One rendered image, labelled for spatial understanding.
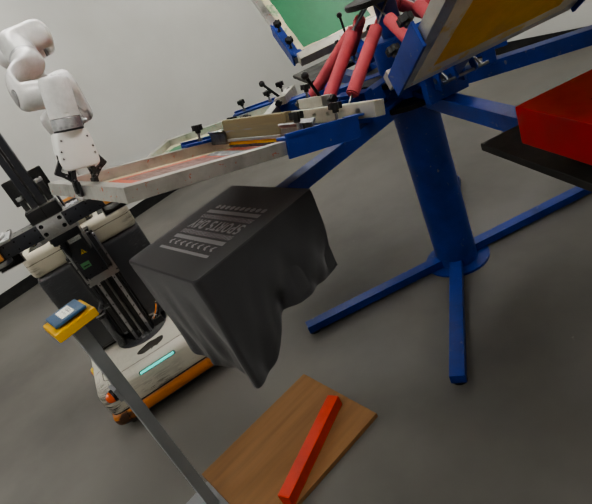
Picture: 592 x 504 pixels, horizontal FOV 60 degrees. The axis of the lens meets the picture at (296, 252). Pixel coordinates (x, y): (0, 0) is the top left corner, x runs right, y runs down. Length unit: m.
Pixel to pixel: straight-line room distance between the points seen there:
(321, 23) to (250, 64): 3.56
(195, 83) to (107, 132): 1.18
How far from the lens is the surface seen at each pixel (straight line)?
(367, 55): 2.04
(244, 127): 1.78
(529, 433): 1.94
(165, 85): 5.91
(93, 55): 5.65
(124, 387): 1.75
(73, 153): 1.45
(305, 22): 3.09
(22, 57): 1.63
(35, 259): 2.66
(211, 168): 1.31
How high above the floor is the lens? 1.54
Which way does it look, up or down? 27 degrees down
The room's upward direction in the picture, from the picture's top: 25 degrees counter-clockwise
